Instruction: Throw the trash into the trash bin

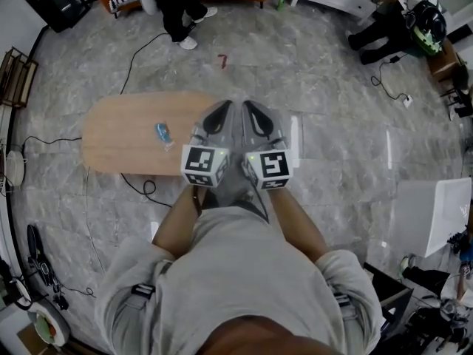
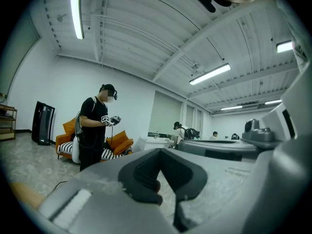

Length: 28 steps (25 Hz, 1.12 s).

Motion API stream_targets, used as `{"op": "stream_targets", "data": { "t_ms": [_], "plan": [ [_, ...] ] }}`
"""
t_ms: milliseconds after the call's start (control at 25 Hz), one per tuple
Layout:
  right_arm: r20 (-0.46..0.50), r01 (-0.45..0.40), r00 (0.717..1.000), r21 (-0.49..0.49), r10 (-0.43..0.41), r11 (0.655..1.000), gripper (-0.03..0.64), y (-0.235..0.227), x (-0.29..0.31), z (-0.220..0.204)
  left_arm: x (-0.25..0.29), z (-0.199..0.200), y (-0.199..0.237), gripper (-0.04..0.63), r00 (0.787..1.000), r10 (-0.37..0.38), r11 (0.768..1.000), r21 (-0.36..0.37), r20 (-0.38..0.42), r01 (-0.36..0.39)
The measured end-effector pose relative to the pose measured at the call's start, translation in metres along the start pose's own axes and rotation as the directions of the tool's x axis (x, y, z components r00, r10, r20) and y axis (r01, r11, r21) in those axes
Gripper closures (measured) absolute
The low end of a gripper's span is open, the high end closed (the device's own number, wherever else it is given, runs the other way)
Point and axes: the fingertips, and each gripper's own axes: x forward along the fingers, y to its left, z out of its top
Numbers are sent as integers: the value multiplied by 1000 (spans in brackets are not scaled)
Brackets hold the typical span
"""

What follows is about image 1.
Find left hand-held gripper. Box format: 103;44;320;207
180;99;237;189

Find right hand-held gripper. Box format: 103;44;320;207
241;100;296;192

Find blue wrapper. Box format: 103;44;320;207
154;122;175;152

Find person's left forearm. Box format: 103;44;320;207
152;185;208;262

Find person's right forearm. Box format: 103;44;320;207
265;186;330;264

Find oval wooden table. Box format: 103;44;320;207
80;90;222;177

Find person's black trousers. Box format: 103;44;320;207
201;192;269;221

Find person's grey shirt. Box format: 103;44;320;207
94;205;384;355

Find white table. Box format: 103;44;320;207
395;177;473;258

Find cardboard box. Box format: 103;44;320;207
428;38;465;83

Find black green backpack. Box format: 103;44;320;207
404;0;448;57

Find white round floor device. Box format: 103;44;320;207
6;149;26;187

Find wooden rack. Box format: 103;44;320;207
0;46;40;109

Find black cabinet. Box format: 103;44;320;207
24;0;92;33

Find brown wooden cabinet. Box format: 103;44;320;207
364;260;415;339

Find black power cable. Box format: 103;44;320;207
120;172;174;209

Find thin black cable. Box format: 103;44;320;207
120;31;169;95

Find black cable with white adapter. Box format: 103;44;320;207
370;55;414;109

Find grey harness strap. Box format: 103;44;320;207
123;281;156;308
330;290;359;321

